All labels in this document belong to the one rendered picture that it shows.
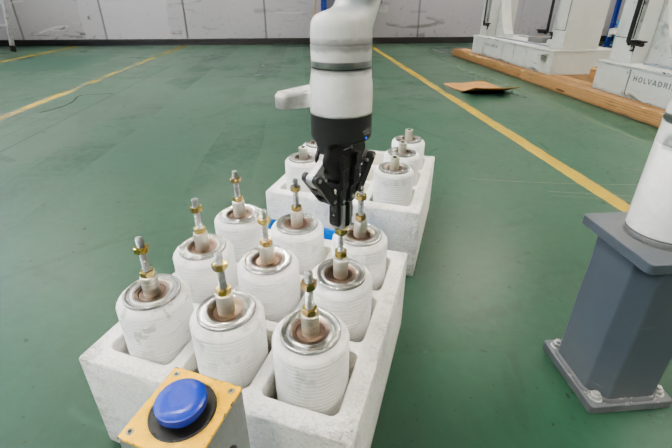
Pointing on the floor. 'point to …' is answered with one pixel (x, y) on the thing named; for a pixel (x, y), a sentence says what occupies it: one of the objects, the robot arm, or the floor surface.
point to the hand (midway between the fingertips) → (341, 213)
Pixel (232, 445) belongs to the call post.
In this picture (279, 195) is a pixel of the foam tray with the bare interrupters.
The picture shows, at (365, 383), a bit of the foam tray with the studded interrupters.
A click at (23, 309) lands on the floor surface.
